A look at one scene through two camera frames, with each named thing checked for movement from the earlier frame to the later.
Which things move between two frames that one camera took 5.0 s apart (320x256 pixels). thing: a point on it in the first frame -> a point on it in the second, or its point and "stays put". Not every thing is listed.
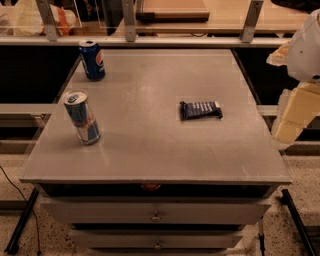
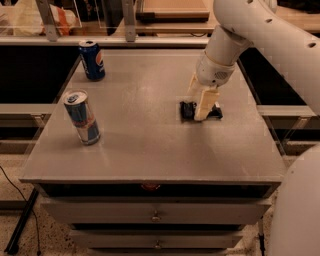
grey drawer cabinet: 184,166 stays put
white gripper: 306,53 -> 212,73
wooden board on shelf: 170,11 stays put
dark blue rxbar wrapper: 200,110 stays put
